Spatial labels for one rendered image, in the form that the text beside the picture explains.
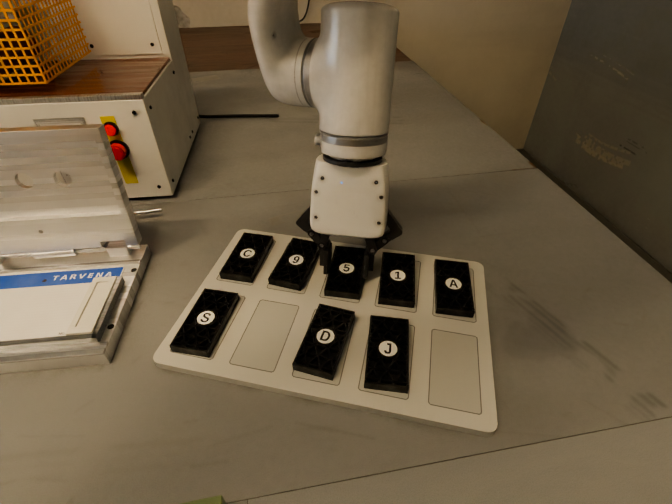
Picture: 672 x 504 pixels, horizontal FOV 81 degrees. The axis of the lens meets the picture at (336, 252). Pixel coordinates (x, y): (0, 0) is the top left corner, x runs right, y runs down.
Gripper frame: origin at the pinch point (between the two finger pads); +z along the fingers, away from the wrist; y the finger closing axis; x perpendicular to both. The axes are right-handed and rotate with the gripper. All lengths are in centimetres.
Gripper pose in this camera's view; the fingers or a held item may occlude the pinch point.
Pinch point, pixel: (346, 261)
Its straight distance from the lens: 57.0
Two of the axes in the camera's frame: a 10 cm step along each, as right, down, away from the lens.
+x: 1.5, -4.7, 8.7
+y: 9.9, 1.0, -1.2
